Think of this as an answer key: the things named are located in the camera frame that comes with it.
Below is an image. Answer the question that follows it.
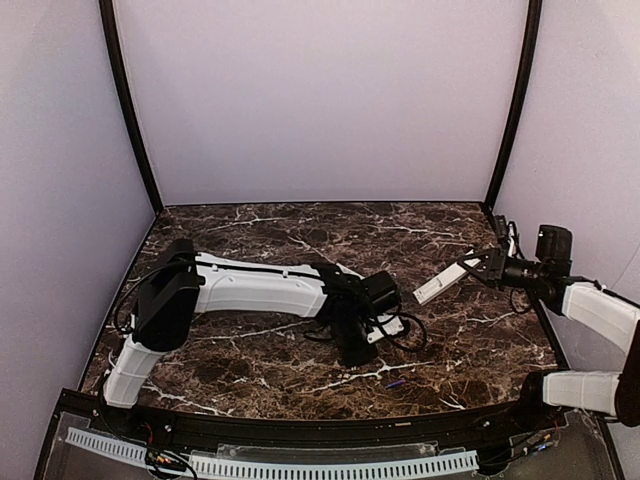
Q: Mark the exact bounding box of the left black frame post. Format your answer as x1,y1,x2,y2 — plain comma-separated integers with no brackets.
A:
98,0,164,216

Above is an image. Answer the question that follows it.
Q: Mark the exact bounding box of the white remote control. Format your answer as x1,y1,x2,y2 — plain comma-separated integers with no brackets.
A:
413,261,468,305

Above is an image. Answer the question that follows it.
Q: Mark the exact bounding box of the black front rail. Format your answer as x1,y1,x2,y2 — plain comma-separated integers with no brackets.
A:
129,403,523,449

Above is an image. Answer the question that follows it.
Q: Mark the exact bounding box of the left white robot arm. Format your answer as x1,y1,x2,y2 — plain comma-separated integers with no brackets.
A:
102,239,408,409

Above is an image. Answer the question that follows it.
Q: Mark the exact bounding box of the left white cable duct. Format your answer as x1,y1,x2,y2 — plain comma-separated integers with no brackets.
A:
65,427,146,468

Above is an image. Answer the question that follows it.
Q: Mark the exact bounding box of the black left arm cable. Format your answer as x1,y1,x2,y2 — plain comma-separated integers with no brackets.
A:
304,312,429,354

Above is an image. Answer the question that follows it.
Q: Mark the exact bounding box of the right black frame post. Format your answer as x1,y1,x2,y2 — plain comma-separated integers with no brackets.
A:
484,0,543,211

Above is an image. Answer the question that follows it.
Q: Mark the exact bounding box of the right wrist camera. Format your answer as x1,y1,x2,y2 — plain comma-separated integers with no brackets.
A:
494,215,518,257

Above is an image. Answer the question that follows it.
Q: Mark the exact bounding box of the white cable duct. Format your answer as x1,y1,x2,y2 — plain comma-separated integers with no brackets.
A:
190,451,479,480
65,427,146,468

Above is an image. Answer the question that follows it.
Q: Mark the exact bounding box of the blue battery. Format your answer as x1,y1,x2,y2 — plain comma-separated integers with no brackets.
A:
385,379,406,390

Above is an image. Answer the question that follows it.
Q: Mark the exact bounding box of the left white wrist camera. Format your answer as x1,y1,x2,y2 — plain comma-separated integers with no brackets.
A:
367,318,405,344

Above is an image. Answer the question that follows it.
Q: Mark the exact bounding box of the black frame post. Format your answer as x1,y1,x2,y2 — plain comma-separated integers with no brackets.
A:
484,0,543,211
98,0,164,216

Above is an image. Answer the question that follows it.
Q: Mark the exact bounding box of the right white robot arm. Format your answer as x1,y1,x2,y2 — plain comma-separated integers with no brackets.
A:
456,222,639,427

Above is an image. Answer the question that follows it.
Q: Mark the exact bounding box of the right white cable duct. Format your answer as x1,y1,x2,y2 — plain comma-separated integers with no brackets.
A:
190,451,479,480

